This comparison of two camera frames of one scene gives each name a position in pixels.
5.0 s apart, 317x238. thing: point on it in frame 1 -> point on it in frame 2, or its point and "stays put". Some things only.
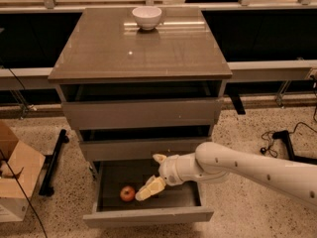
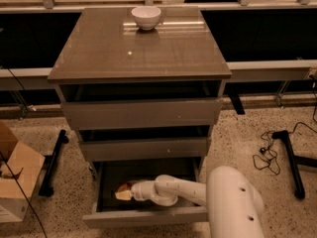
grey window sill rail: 241,72 stays put
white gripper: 169,172 -> 138,189
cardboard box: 26,165 stays put
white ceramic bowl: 148,17 stays put
